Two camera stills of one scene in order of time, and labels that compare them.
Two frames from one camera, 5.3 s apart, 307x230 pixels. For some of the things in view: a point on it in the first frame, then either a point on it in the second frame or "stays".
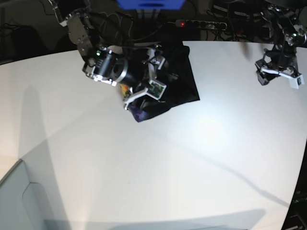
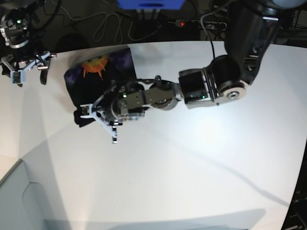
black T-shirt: (180, 81) → (88, 80)
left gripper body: (147, 64) → (22, 60)
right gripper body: (281, 58) → (107, 108)
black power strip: (201, 23) stays
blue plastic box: (150, 5) stays
